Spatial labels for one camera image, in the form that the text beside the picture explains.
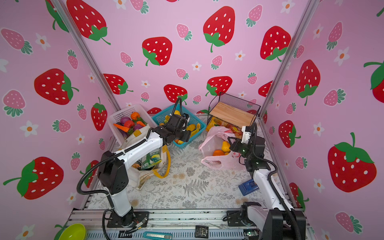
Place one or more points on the teal plastic basket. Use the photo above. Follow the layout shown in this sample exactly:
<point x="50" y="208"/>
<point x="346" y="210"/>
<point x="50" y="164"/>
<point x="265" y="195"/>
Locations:
<point x="194" y="120"/>

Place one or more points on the green snack packet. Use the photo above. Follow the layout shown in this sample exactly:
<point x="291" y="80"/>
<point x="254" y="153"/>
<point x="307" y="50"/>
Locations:
<point x="150" y="161"/>

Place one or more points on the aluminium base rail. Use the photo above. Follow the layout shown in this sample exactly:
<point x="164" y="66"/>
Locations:
<point x="181" y="224"/>

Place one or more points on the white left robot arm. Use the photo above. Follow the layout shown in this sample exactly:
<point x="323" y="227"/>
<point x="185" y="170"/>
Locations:
<point x="114" y="169"/>

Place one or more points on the teal utility knife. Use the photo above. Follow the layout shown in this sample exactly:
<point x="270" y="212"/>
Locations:
<point x="157" y="236"/>

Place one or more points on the pink plastic grocery bag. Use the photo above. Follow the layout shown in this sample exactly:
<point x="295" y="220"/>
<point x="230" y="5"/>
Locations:
<point x="215" y="137"/>

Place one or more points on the black wire wooden shelf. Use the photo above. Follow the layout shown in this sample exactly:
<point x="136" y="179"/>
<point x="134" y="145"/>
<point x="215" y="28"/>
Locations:
<point x="233" y="110"/>

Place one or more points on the blue box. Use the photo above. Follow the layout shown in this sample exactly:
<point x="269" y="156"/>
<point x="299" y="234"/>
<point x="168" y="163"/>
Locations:
<point x="248" y="187"/>

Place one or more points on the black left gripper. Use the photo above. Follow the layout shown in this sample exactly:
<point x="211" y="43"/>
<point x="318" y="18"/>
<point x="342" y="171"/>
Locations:
<point x="186" y="136"/>

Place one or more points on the red toy tomato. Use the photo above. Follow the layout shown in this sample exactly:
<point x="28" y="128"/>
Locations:
<point x="129" y="124"/>

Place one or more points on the floral table mat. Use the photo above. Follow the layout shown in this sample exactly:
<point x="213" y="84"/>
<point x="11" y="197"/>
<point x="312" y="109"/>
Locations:
<point x="192" y="185"/>

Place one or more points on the white plastic basket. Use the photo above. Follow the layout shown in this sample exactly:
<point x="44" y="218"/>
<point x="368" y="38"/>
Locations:
<point x="115" y="117"/>

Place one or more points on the green bowl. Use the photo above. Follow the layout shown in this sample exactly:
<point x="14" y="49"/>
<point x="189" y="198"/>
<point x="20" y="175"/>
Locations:
<point x="72" y="232"/>

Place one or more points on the yellow snack packets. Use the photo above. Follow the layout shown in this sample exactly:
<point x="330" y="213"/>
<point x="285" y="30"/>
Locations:
<point x="215" y="122"/>

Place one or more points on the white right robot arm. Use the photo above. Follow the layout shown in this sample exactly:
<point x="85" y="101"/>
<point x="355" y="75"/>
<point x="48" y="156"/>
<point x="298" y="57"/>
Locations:
<point x="279" y="220"/>

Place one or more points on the white canvas tote bag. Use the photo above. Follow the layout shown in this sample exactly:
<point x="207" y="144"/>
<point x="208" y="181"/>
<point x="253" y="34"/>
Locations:
<point x="139" y="148"/>

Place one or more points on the orange toy carrot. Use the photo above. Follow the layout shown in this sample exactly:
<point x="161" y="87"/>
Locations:
<point x="123" y="128"/>

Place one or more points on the small black circuit board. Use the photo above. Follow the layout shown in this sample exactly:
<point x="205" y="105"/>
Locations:
<point x="202" y="232"/>

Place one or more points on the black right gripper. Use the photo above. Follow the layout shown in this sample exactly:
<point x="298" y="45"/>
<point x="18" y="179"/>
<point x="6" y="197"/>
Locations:
<point x="234" y="146"/>

